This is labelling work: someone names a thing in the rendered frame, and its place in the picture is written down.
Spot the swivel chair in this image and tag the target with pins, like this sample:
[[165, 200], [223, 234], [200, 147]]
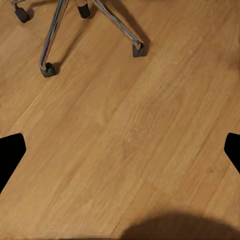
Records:
[[47, 69]]

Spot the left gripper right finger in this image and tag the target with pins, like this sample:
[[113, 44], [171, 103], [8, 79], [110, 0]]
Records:
[[232, 149]]

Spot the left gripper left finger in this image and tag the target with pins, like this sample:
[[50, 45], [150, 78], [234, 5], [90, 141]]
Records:
[[12, 149]]

